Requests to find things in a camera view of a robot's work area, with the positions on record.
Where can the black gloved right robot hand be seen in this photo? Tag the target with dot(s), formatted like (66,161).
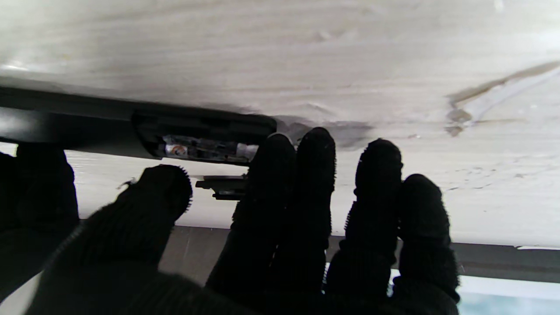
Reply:
(39,197)

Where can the black battery cover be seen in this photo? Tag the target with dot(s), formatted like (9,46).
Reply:
(223,183)

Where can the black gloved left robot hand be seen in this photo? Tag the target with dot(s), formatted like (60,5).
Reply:
(284,218)

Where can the black remote control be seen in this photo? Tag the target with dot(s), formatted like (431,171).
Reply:
(87,127)

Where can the silver AAA battery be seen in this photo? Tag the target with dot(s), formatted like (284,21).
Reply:
(197,148)

